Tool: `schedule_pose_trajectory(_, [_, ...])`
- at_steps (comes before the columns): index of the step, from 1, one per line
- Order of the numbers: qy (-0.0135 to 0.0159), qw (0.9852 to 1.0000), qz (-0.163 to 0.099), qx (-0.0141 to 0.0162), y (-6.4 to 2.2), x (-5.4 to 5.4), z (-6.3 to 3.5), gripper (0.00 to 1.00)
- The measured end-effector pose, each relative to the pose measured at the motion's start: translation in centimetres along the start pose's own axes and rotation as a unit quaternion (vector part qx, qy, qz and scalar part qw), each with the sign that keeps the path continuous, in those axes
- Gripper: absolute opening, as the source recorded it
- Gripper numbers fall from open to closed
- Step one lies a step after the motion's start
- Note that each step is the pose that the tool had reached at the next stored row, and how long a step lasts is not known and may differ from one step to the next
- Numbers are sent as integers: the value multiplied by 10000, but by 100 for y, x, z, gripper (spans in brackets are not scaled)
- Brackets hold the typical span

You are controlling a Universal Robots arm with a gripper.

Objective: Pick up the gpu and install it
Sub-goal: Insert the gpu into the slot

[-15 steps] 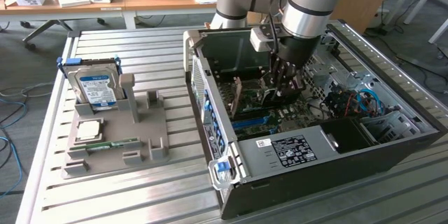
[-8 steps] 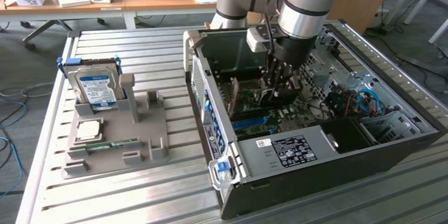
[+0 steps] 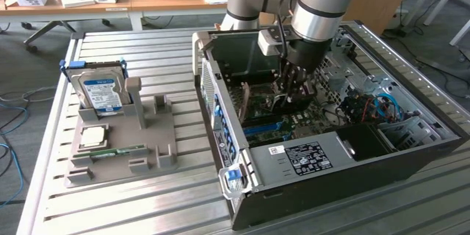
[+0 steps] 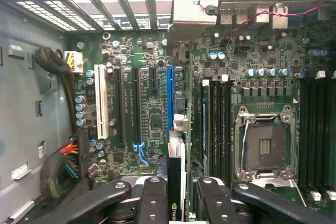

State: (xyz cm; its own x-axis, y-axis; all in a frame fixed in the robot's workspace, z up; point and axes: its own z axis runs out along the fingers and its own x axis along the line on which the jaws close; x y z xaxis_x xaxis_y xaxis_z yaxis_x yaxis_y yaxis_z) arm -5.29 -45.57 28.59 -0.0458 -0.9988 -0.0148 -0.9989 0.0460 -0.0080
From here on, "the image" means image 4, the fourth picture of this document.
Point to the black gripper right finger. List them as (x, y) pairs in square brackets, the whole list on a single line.
[(210, 203)]

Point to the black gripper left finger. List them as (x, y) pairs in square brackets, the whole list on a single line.
[(153, 203)]

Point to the metal socket cover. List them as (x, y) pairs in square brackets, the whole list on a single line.
[(273, 182)]

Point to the black RAM slot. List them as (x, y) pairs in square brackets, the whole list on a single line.
[(321, 129), (221, 129), (229, 129), (312, 129), (303, 129), (214, 129), (331, 129)]

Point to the CPU socket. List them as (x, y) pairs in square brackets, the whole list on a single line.
[(265, 150)]

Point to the socket locking lever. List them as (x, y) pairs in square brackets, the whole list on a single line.
[(247, 127)]

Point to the green motherboard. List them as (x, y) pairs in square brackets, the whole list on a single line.
[(157, 103)]

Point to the long black expansion slot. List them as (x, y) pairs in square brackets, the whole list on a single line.
[(119, 103)]

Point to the white PCI expansion slot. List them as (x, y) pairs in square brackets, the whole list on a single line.
[(101, 103)]

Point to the short black expansion slot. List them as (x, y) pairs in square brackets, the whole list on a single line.
[(153, 78)]

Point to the white power connector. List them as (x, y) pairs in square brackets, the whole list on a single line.
[(77, 62)]

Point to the open black PC case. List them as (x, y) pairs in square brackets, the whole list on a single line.
[(21, 103)]

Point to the metal USB port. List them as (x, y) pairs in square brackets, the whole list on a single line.
[(241, 16), (226, 16)]

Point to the tall metal rear port housing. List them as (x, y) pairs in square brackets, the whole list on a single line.
[(280, 19)]

